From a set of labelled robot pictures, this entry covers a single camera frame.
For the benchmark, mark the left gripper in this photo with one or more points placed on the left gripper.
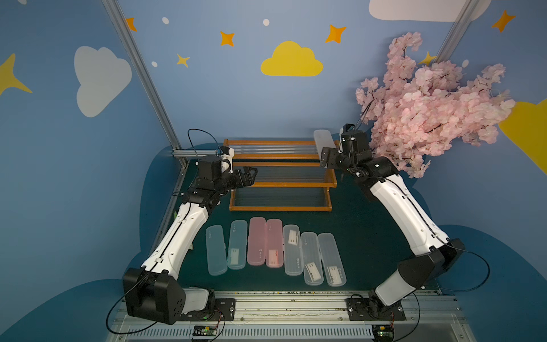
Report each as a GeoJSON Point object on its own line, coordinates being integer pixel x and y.
{"type": "Point", "coordinates": [238, 178]}

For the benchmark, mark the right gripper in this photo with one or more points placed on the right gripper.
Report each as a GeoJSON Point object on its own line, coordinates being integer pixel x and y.
{"type": "Point", "coordinates": [335, 157]}

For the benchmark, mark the clear pencil case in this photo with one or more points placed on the clear pencil case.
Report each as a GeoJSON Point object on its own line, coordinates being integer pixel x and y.
{"type": "Point", "coordinates": [292, 250]}
{"type": "Point", "coordinates": [311, 259]}
{"type": "Point", "coordinates": [323, 139]}
{"type": "Point", "coordinates": [332, 263]}

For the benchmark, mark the pink pencil case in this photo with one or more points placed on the pink pencil case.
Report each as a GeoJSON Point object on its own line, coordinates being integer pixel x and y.
{"type": "Point", "coordinates": [274, 243]}
{"type": "Point", "coordinates": [256, 241]}

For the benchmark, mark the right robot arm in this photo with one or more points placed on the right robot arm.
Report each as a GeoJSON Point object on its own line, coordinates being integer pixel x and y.
{"type": "Point", "coordinates": [434, 252]}

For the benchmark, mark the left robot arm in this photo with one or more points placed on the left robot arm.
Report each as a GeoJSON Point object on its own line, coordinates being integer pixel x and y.
{"type": "Point", "coordinates": [152, 291]}

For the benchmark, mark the orange three-tier shelf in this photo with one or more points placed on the orange three-tier shelf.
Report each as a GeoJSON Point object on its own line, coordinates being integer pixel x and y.
{"type": "Point", "coordinates": [289, 179]}

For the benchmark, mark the right blue pencil case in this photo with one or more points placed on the right blue pencil case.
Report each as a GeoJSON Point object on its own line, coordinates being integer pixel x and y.
{"type": "Point", "coordinates": [236, 255]}

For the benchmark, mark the blue pencil case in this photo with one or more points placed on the blue pencil case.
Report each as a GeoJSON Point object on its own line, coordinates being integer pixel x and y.
{"type": "Point", "coordinates": [236, 255]}
{"type": "Point", "coordinates": [216, 250]}

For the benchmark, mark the left blue pencil case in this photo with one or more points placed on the left blue pencil case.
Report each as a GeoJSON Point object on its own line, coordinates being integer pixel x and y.
{"type": "Point", "coordinates": [216, 250]}

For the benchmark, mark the pink cherry blossom tree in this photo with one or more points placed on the pink cherry blossom tree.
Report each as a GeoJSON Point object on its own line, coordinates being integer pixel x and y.
{"type": "Point", "coordinates": [418, 111]}

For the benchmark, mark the left circuit board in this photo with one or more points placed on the left circuit board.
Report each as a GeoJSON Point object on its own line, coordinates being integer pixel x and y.
{"type": "Point", "coordinates": [204, 332]}

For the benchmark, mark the circuit board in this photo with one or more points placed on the circuit board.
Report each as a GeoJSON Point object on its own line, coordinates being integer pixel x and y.
{"type": "Point", "coordinates": [204, 332]}
{"type": "Point", "coordinates": [383, 333]}

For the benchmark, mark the right circuit board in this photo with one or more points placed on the right circuit board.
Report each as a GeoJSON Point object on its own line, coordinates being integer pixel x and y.
{"type": "Point", "coordinates": [383, 333]}

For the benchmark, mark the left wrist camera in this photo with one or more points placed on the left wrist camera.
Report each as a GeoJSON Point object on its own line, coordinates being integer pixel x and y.
{"type": "Point", "coordinates": [227, 154]}

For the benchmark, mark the aluminium back rail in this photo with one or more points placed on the aluminium back rail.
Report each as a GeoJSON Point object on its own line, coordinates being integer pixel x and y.
{"type": "Point", "coordinates": [195, 154]}

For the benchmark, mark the aluminium rail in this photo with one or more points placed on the aluminium rail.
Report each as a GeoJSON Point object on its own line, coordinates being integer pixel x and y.
{"type": "Point", "coordinates": [195, 154]}
{"type": "Point", "coordinates": [307, 316]}

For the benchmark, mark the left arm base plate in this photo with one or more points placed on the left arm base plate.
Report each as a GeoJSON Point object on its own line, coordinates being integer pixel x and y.
{"type": "Point", "coordinates": [219, 310]}

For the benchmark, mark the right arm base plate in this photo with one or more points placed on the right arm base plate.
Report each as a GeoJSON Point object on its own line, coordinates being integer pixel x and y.
{"type": "Point", "coordinates": [365, 309]}

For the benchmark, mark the aluminium frame post right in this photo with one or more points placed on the aluminium frame post right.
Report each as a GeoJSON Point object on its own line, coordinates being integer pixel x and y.
{"type": "Point", "coordinates": [457, 31]}

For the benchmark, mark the aluminium frame post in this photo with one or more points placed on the aluminium frame post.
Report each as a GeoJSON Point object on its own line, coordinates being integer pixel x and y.
{"type": "Point", "coordinates": [457, 31]}
{"type": "Point", "coordinates": [117, 18]}

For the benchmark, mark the aluminium front rail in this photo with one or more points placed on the aluminium front rail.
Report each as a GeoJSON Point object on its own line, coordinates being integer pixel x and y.
{"type": "Point", "coordinates": [307, 316]}

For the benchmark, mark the aluminium frame post left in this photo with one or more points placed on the aluminium frame post left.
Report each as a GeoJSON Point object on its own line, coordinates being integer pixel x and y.
{"type": "Point", "coordinates": [117, 18]}

